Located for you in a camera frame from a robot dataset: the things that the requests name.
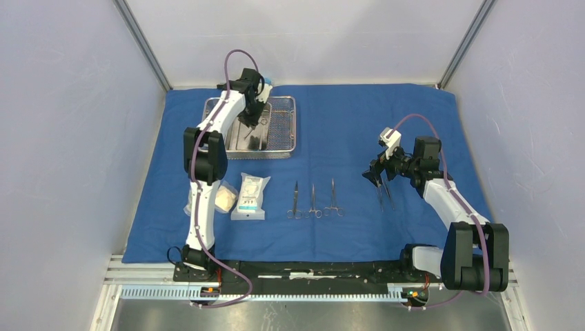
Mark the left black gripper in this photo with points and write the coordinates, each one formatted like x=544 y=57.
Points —
x=252 y=121

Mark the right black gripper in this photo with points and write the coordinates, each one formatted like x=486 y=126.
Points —
x=376 y=167

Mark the steel toothed tissue forceps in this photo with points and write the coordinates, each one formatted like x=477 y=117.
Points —
x=389 y=195

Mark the metal mesh tray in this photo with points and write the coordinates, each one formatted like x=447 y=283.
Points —
x=282 y=132

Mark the steel hemostat forceps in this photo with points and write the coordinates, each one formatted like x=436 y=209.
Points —
x=333 y=208

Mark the blue surgical wrap cloth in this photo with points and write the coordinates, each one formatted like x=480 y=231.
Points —
x=338 y=128

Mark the steel ring-handled forceps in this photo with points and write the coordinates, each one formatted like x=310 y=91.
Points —
x=313 y=211

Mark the beige gauze packet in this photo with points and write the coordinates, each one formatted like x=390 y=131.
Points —
x=226 y=197

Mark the steel surgical scissors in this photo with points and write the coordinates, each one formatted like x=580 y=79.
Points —
x=294 y=212

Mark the white sterile packet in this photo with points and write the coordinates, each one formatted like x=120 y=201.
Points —
x=250 y=199

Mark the green sterile packet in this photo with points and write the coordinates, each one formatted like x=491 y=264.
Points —
x=188 y=206

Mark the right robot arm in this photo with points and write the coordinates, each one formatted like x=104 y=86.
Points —
x=475 y=253

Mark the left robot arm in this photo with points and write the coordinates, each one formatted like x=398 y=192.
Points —
x=206 y=161

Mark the steel needle holder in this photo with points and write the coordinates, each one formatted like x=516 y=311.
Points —
x=260 y=131

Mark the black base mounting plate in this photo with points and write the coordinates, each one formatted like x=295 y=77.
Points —
x=372 y=277

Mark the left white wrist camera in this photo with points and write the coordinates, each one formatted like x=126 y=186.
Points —
x=264 y=90

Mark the slotted cable duct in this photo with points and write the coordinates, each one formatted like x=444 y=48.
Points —
x=393 y=294

